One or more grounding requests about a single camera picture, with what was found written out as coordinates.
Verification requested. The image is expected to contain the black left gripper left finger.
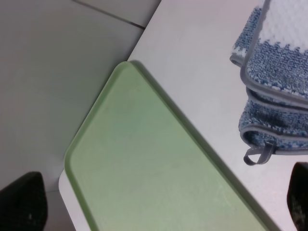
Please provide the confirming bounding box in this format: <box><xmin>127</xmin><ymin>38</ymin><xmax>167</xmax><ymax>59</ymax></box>
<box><xmin>0</xmin><ymin>172</ymin><xmax>48</xmax><ymax>231</ymax></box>

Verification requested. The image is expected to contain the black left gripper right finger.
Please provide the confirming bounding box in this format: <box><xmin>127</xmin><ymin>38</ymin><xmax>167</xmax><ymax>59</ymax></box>
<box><xmin>287</xmin><ymin>162</ymin><xmax>308</xmax><ymax>231</ymax></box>

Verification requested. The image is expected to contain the blue white striped towel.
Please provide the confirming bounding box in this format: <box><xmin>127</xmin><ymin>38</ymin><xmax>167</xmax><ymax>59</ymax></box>
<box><xmin>230</xmin><ymin>0</ymin><xmax>308</xmax><ymax>166</ymax></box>

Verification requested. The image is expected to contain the light green plastic tray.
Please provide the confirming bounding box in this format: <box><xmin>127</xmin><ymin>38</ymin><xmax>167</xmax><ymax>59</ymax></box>
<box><xmin>64</xmin><ymin>62</ymin><xmax>278</xmax><ymax>231</ymax></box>

